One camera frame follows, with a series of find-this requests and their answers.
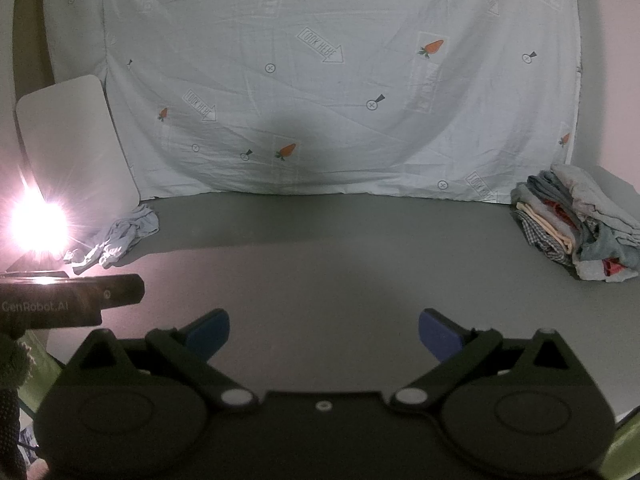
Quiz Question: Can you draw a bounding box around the stack of folded clothes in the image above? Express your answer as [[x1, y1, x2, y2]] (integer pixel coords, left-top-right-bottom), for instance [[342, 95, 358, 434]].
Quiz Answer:
[[511, 165, 639, 283]]

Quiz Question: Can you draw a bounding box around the carrot print backdrop sheet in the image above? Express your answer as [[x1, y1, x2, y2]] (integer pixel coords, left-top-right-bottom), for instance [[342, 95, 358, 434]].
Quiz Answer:
[[43, 0, 580, 204]]

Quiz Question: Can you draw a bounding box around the white rounded board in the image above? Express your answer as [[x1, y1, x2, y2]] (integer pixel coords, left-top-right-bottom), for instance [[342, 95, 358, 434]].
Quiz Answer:
[[16, 75, 140, 238]]

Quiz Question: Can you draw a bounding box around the light blue t-shirt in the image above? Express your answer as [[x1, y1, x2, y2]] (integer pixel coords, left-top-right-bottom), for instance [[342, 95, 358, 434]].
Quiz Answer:
[[63, 205, 160, 275]]

